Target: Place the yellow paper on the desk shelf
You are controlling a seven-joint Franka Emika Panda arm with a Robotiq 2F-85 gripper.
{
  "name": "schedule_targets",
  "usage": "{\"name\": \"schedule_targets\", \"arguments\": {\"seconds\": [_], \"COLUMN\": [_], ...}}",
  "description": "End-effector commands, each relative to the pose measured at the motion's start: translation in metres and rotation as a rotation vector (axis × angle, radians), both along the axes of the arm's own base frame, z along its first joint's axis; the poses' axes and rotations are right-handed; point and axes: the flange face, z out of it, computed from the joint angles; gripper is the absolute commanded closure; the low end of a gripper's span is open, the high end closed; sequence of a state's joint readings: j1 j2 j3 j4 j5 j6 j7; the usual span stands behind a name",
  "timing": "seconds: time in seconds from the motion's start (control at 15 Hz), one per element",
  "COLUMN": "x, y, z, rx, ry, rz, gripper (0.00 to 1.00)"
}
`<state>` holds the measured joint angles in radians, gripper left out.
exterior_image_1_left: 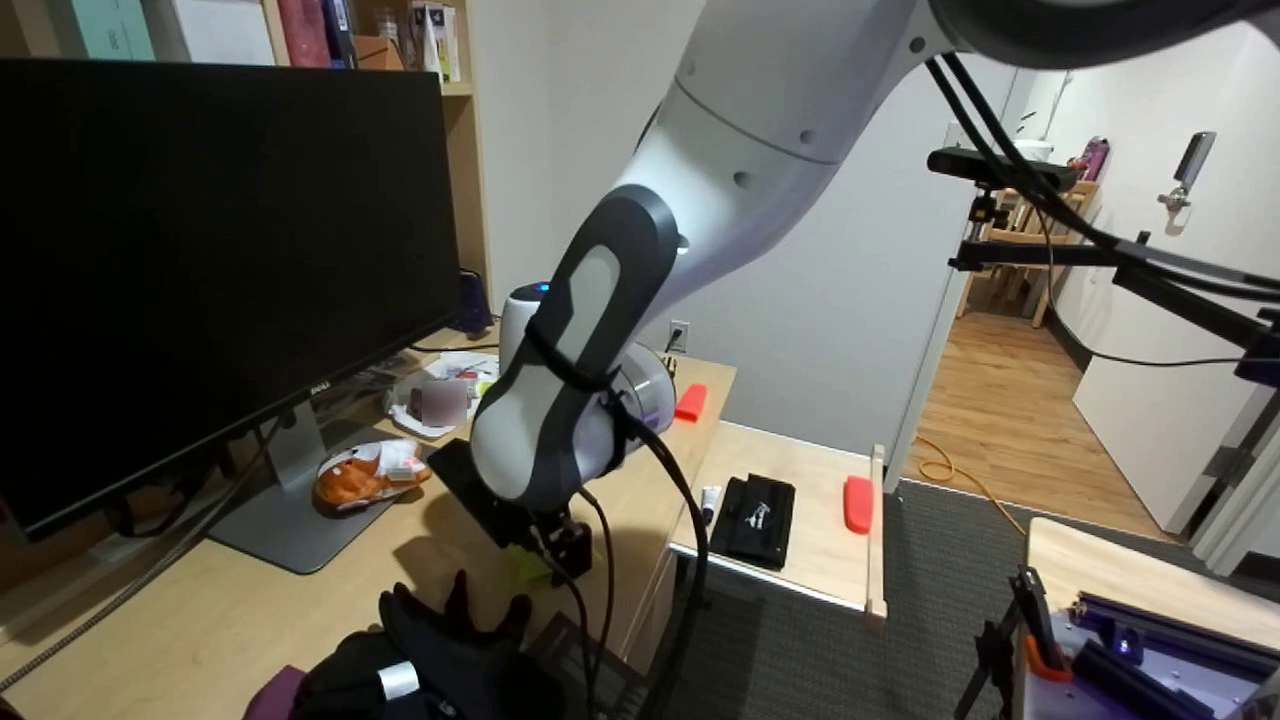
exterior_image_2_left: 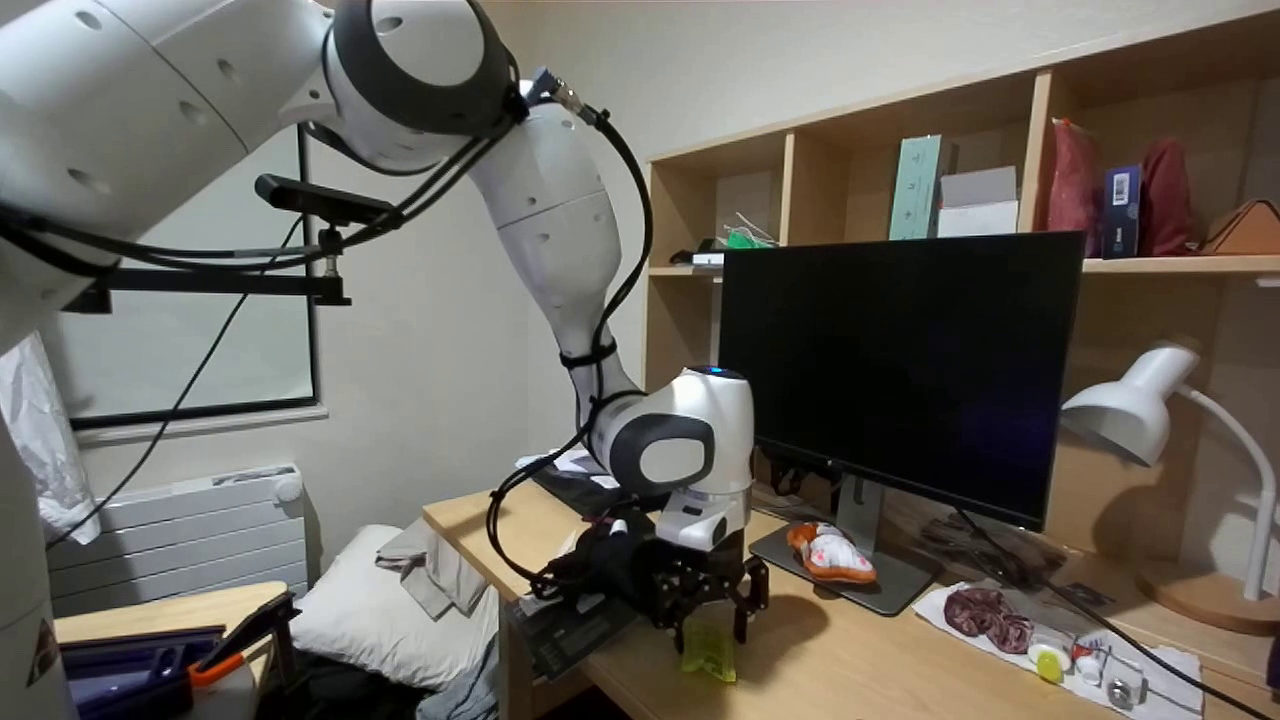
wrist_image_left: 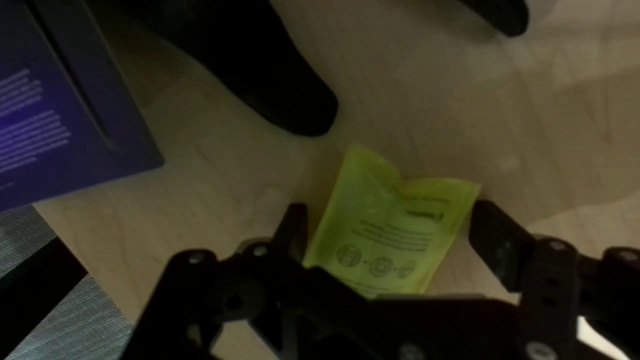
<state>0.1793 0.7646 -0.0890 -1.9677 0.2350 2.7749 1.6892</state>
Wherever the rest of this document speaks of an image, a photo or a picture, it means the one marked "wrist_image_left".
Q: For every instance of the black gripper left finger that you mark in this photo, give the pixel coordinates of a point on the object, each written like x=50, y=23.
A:
x=290, y=233

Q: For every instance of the dark blue printed box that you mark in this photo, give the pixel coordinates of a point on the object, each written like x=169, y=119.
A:
x=61, y=113

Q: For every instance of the yellow-green printed paper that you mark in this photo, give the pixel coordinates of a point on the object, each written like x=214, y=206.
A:
x=393, y=223

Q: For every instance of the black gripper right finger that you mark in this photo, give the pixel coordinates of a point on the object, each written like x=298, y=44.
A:
x=507, y=246

